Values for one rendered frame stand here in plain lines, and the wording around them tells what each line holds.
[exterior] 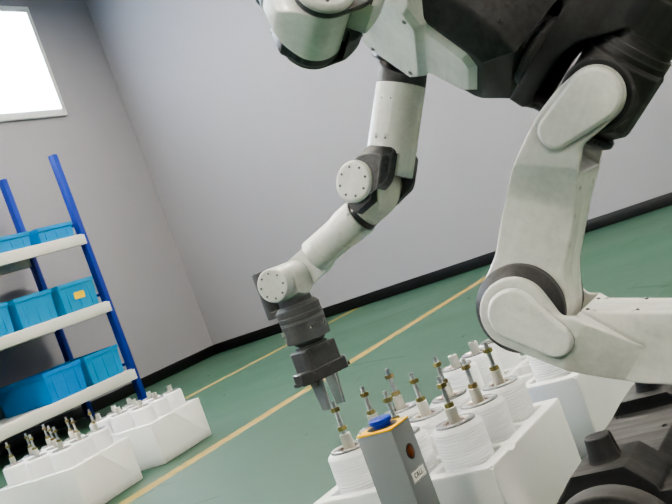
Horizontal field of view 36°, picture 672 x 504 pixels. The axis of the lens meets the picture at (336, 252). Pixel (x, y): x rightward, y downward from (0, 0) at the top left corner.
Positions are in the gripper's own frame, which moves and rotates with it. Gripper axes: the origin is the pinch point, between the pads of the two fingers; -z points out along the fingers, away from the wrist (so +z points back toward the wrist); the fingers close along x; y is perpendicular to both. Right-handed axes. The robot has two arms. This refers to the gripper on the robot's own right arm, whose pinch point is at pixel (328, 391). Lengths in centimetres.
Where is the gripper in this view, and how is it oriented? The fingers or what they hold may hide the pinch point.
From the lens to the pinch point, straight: 203.9
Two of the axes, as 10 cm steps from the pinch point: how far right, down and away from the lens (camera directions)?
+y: -6.2, 2.2, 7.5
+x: 7.0, -2.7, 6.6
